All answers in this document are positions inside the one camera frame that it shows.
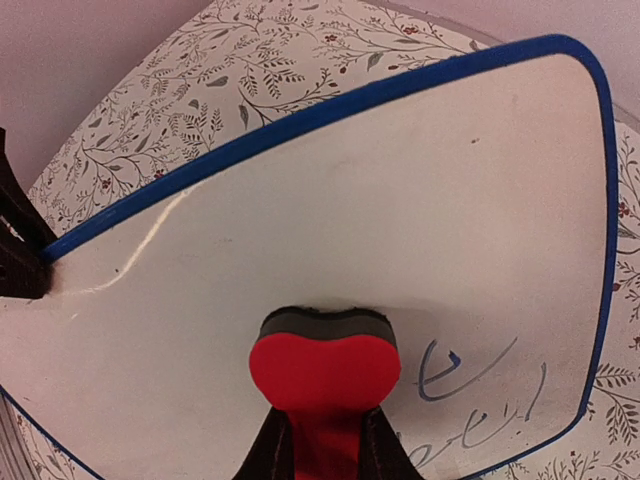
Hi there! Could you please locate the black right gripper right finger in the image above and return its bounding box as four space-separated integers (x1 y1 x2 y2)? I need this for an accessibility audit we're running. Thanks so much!
359 407 423 480

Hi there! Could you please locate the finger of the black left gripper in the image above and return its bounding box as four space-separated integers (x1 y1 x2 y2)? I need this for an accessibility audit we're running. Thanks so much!
1 128 57 300

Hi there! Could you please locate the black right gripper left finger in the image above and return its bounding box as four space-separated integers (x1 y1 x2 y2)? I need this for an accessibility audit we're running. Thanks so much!
232 407 293 480

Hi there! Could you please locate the red whiteboard eraser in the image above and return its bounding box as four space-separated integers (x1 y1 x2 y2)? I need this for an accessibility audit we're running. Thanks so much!
249 306 401 479

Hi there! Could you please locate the blue-framed whiteboard with writing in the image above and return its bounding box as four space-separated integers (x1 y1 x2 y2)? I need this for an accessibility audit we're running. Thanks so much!
1 35 618 479

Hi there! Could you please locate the floral patterned table mat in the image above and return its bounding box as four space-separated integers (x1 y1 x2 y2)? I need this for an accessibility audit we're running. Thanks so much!
27 1 639 479

